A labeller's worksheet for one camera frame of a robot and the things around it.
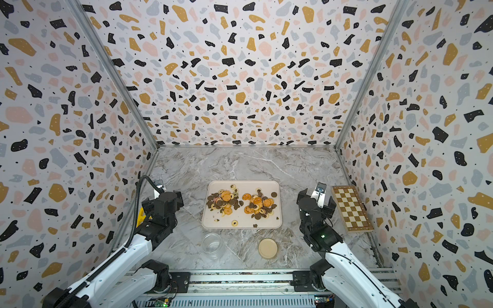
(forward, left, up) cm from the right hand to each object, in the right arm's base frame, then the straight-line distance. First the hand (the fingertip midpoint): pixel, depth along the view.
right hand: (318, 194), depth 78 cm
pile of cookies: (+5, +42, -16) cm, 45 cm away
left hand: (-1, +64, -1) cm, 64 cm away
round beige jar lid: (-16, +20, -18) cm, 32 cm away
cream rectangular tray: (-3, +34, -19) cm, 39 cm away
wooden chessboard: (+2, -20, -18) cm, 27 cm away
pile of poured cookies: (+3, +24, -16) cm, 29 cm away
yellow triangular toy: (-4, +80, -16) cm, 82 cm away
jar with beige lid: (-16, +44, -19) cm, 51 cm away
